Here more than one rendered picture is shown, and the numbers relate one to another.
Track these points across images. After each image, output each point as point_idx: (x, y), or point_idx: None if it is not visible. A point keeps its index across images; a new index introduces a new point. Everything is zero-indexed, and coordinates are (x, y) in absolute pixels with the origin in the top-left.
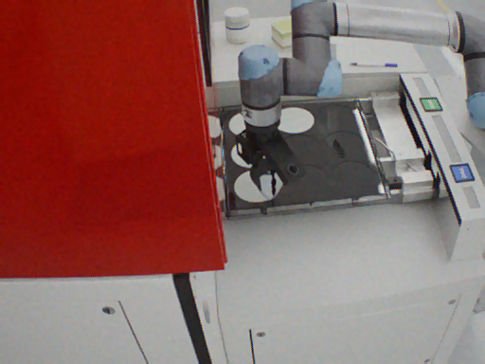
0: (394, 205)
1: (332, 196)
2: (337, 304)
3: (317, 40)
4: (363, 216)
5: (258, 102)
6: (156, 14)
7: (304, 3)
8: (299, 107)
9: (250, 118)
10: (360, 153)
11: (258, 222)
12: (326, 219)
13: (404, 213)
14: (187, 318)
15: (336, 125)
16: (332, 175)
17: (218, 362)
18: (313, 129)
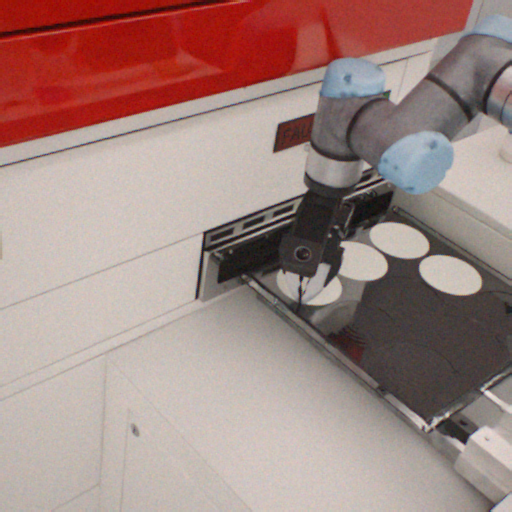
0: (450, 468)
1: (360, 360)
2: (213, 470)
3: (439, 93)
4: (390, 434)
5: (317, 138)
6: None
7: (476, 32)
8: (479, 271)
9: (306, 159)
10: (470, 362)
11: (281, 328)
12: (347, 392)
13: (448, 491)
14: None
15: (491, 319)
16: (396, 347)
17: (8, 368)
18: (455, 298)
